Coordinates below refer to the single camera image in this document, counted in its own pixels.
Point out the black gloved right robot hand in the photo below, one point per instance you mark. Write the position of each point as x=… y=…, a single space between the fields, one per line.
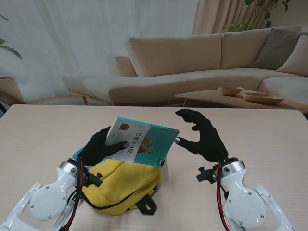
x=209 y=142

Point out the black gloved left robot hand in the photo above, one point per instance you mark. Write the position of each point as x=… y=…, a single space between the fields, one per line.
x=96 y=149

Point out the yellow and blue school bag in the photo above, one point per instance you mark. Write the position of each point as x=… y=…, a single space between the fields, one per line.
x=127 y=183

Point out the teal and white cover book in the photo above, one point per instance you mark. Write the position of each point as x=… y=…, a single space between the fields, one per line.
x=144 y=142

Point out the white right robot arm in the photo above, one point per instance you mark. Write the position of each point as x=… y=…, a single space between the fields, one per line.
x=247 y=197

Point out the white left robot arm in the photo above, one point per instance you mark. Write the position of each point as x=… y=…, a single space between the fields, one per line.
x=48 y=199

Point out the wooden coffee table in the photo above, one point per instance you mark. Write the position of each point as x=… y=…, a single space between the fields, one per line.
x=211 y=97

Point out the small deep wooden bowl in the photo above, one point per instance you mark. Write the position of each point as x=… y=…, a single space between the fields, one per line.
x=229 y=91

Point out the wide shallow wooden bowl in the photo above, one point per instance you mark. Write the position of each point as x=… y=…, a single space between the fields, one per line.
x=262 y=98

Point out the beige sofa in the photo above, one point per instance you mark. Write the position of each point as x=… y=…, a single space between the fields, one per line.
x=180 y=60

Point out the black stand pole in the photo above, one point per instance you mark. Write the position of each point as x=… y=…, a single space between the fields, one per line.
x=2 y=107

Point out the beige plant pot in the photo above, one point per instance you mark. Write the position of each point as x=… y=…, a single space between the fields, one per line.
x=9 y=91

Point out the grey cushion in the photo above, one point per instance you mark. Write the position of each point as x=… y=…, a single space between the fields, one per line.
x=274 y=48

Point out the sheer white curtain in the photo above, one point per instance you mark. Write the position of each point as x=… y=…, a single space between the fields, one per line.
x=72 y=36

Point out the beige cushion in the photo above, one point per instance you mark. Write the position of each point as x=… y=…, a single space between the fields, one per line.
x=298 y=62

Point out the beige curtain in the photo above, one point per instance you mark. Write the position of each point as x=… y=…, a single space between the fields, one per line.
x=216 y=14

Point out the pale green leafy plant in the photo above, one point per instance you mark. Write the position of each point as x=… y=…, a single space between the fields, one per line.
x=12 y=50

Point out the tall green leafy plant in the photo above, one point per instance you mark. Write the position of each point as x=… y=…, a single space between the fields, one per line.
x=255 y=16

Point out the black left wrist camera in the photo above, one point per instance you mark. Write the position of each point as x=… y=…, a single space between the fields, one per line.
x=95 y=179

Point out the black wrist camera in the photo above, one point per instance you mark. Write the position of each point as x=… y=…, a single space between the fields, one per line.
x=205 y=173
x=95 y=179

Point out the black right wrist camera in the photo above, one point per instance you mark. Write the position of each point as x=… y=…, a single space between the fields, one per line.
x=205 y=173

